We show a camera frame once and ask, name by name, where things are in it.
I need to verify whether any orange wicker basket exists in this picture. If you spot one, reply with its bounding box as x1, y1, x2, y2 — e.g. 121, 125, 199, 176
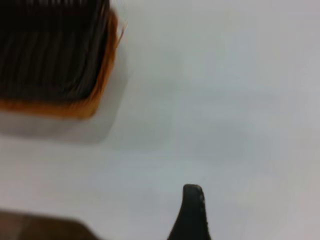
0, 9, 129, 121

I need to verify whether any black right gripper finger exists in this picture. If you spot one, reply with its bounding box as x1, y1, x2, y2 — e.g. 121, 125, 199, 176
165, 183, 214, 240

